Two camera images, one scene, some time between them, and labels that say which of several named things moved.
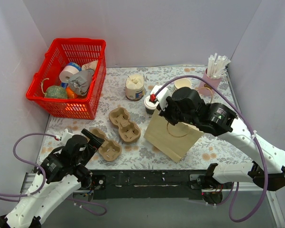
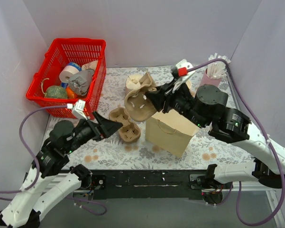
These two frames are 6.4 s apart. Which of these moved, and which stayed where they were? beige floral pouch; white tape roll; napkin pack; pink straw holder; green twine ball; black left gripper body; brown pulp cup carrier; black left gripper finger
Moved: black left gripper finger; black left gripper body
Stayed: pink straw holder; beige floral pouch; napkin pack; brown pulp cup carrier; white tape roll; green twine ball
